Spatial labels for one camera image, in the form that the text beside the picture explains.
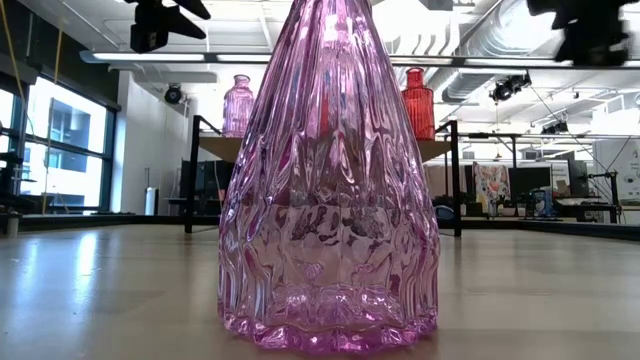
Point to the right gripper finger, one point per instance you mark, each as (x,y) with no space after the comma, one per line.
(547,7)

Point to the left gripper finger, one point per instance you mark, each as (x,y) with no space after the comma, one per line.
(185,29)
(192,10)

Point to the pink ribbed glass bottle vase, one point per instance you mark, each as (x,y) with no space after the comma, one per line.
(239,110)

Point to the red ribbed cylinder glass vase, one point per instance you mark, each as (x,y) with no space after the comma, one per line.
(419,110)

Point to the pink cone-shaped glass vase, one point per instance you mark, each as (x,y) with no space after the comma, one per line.
(325,225)

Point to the long ceiling light strip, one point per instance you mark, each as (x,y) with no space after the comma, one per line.
(150,56)
(450,61)

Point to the round black ceiling spotlight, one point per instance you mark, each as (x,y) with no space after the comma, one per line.
(173,94)

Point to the black track spotlight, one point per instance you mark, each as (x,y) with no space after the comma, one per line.
(507,89)

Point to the black background cabinet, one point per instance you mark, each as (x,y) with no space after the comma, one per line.
(210,185)

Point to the large window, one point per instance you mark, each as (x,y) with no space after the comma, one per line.
(70,150)

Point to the black background monitor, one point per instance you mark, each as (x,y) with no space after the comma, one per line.
(530,179)

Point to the white cylinder bin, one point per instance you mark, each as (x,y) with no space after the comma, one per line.
(151,201)

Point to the floral patterned panel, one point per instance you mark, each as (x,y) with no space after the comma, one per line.
(492,182)

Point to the black background stand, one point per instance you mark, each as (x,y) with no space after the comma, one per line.
(612,195)

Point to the blue background machine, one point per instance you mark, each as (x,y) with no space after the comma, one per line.
(542,202)

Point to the grey blue round object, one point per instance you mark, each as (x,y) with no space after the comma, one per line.
(444,213)

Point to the wooden shelf with black frame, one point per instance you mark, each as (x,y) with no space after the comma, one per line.
(220,147)

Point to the white wall poster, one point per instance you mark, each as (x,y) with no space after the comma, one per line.
(622,167)

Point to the black aluminium table frame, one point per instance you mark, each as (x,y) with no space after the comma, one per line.
(75,221)

